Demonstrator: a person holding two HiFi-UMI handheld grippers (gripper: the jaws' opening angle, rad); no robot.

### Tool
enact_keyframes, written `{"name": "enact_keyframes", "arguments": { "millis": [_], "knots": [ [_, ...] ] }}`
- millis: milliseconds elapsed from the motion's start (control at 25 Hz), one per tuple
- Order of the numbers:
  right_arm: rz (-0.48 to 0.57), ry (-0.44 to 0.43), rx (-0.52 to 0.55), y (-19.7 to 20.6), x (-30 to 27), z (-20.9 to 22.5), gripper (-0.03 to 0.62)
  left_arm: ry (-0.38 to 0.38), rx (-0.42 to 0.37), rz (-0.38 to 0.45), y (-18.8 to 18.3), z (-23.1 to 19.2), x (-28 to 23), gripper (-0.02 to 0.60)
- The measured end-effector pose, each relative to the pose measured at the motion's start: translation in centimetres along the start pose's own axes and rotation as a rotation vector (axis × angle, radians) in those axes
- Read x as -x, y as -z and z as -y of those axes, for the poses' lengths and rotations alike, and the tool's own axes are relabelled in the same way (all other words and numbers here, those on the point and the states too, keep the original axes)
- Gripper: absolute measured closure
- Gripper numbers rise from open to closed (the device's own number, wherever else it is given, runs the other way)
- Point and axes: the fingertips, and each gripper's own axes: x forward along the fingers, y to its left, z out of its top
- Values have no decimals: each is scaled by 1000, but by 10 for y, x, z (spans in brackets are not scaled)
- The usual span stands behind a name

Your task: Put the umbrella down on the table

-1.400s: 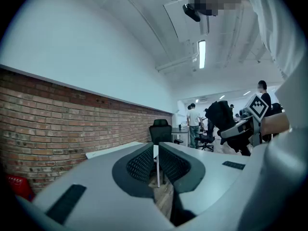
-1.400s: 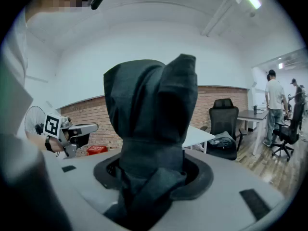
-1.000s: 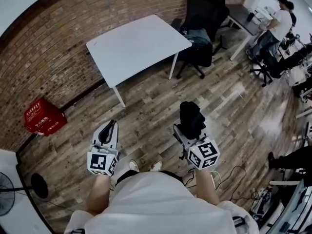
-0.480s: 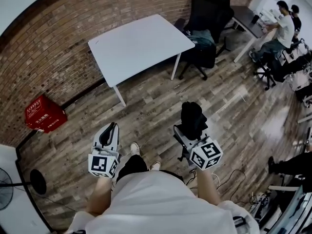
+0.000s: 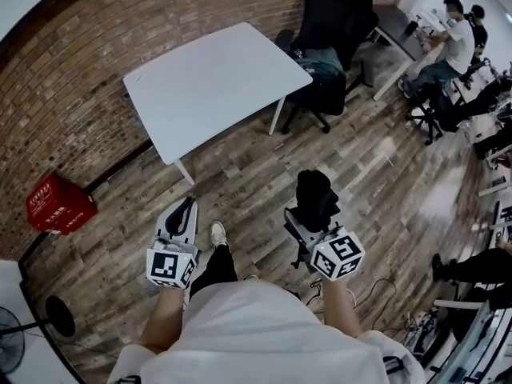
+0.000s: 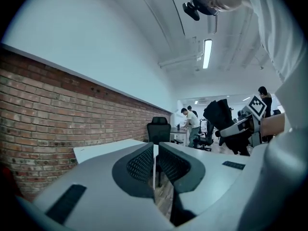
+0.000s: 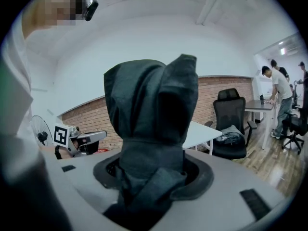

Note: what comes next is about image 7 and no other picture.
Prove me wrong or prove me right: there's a grey-green bag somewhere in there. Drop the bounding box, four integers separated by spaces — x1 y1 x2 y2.
213 125 245 146

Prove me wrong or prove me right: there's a person's head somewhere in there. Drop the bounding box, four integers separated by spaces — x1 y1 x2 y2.
23 0 88 33

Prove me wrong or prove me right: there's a black office chair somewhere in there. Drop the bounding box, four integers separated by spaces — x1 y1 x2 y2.
204 88 258 160
281 104 308 155

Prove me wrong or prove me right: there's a white table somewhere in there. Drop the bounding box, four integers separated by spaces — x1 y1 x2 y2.
182 120 223 156

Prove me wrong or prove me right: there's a person's left hand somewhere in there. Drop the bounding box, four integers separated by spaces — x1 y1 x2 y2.
73 139 87 154

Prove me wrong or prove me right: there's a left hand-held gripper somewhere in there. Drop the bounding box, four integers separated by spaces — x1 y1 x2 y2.
52 123 108 158

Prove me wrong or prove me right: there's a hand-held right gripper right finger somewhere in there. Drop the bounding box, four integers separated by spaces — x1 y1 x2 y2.
149 149 291 231

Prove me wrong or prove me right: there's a person's white shirt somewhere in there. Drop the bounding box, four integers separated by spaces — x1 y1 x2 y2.
0 8 34 141

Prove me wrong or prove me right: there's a dark grey cloth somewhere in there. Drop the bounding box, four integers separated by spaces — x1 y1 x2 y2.
102 53 200 231

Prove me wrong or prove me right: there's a black head camera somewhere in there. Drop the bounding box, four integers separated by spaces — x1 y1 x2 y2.
84 0 100 22

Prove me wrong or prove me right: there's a person's left forearm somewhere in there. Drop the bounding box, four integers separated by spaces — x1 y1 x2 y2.
39 145 71 160

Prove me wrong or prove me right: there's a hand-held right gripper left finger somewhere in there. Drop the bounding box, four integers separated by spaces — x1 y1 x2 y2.
44 150 132 231

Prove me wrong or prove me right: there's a black standing fan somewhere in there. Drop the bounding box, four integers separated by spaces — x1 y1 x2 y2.
30 115 54 147

